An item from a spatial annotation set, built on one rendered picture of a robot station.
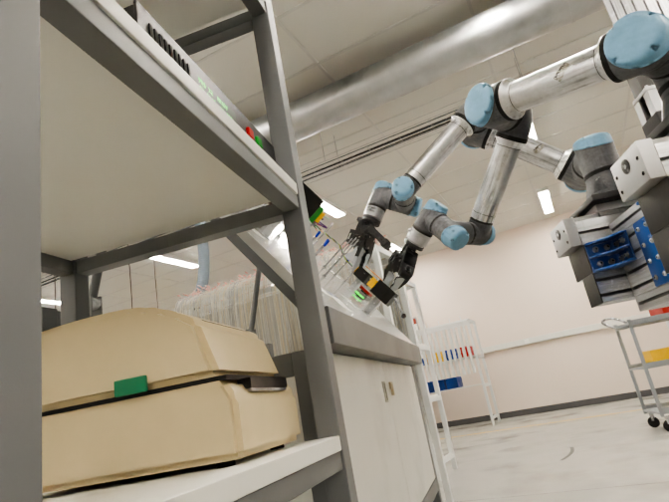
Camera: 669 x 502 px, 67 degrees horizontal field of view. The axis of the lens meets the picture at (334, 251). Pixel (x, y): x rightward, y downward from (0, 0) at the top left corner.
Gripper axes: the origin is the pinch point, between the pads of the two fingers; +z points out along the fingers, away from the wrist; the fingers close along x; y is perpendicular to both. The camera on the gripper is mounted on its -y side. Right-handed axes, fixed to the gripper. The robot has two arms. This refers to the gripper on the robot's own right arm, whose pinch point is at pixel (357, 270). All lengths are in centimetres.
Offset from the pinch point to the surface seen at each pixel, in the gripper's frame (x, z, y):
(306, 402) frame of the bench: 80, 44, -46
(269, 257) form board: 85, 23, -31
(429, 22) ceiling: -120, -230, 88
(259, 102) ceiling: -122, -155, 222
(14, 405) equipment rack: 138, 45, -65
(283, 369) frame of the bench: 81, 40, -40
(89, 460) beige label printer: 114, 56, -43
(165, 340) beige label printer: 114, 41, -46
